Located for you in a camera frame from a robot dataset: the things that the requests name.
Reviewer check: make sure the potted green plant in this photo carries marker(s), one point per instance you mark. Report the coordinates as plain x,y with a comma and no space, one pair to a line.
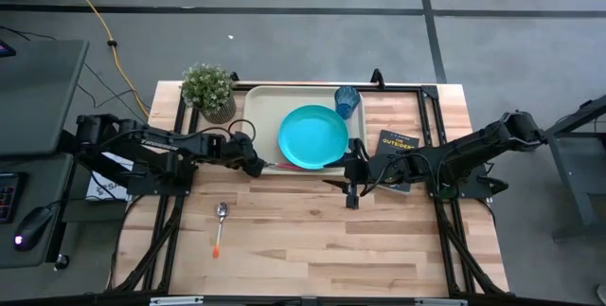
207,89

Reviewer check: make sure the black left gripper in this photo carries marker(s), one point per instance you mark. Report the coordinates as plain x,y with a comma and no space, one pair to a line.
241,152

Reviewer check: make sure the black keyboard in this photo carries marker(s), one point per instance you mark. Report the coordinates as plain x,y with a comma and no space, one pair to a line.
7,197

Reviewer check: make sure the black aluminium table frame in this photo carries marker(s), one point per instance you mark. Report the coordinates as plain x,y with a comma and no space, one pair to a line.
447,230

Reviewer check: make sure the black paperback book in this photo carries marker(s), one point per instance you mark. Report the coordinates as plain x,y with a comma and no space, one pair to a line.
397,142

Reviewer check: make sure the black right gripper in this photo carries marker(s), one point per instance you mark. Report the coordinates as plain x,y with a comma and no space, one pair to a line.
362,168

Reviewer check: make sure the black computer mouse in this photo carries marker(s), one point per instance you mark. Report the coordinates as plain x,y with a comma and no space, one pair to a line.
30,228

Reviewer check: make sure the grey metal stand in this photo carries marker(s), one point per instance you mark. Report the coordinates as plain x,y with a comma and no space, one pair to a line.
575,164

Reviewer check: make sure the beige plastic tray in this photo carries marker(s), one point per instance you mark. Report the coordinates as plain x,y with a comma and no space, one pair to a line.
265,116

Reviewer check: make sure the white printed box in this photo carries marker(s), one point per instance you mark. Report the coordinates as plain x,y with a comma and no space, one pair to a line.
101,187

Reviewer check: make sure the teal plastic plate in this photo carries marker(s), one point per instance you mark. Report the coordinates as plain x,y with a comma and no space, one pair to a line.
313,138

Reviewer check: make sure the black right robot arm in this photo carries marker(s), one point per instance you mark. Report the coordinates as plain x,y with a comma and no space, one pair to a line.
473,152

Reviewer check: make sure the blue patterned plastic cup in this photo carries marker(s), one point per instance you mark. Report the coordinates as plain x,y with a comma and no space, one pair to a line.
346,102

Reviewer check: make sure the grey side desk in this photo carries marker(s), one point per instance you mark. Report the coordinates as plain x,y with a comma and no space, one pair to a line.
38,102

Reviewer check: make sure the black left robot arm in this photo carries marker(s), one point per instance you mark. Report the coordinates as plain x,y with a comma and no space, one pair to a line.
161,147

